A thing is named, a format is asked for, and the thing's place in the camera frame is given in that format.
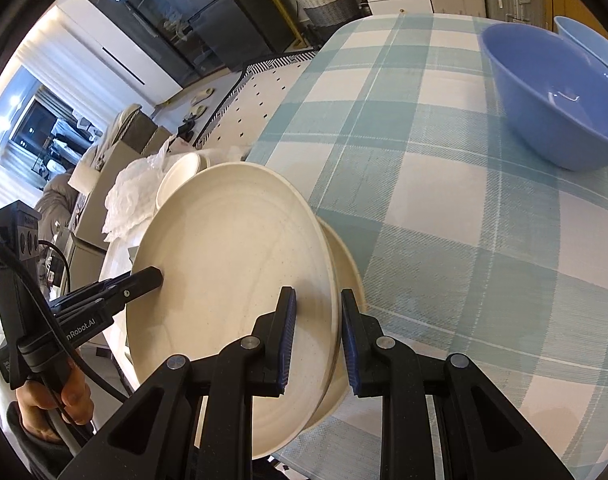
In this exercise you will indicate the white bubble wrap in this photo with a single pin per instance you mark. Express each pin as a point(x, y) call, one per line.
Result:
point(129, 195)

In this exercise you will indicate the white wardrobe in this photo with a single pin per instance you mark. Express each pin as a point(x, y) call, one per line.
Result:
point(159, 80)

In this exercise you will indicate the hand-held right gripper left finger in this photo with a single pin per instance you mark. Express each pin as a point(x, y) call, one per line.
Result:
point(286, 340)

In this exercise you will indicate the person's left forearm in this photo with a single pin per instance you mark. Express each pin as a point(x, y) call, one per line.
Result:
point(39, 460)

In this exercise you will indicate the brown cardboard boxes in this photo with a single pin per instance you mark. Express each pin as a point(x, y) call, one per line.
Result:
point(134, 145)

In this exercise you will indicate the white curtain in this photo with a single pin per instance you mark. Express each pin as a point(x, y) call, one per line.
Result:
point(84, 90)

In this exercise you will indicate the blue bowl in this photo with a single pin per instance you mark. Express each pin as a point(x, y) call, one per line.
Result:
point(591, 42)
point(534, 110)

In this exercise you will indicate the beige slipper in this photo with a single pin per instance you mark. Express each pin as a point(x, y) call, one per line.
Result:
point(202, 94)
point(199, 111)

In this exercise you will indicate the glass window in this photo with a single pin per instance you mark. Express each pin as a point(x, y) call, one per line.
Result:
point(34, 120)

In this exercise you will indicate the dark grey refrigerator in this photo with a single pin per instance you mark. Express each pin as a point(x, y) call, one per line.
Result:
point(244, 35)

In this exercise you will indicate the white dotted rug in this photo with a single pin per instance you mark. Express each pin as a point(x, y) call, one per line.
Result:
point(254, 105)

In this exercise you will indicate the black shoe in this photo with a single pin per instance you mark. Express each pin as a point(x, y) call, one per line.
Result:
point(186, 130)

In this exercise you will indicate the small cream plate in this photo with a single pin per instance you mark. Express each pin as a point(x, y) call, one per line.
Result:
point(205, 160)

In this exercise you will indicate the grey cloth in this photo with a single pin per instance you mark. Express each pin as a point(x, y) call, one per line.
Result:
point(59, 200)

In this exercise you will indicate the cream sofa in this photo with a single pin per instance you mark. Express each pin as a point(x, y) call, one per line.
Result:
point(126, 115)

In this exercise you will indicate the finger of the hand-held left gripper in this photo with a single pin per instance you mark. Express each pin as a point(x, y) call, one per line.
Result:
point(141, 282)

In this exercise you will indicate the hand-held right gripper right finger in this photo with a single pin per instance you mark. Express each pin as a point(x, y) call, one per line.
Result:
point(349, 350)

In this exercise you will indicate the person's left hand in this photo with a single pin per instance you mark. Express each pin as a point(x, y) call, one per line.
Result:
point(79, 395)

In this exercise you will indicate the woven laundry basket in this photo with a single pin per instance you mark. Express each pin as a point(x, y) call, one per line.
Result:
point(329, 5)

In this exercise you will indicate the tall glass door cabinet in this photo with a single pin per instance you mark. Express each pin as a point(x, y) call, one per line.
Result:
point(149, 5)

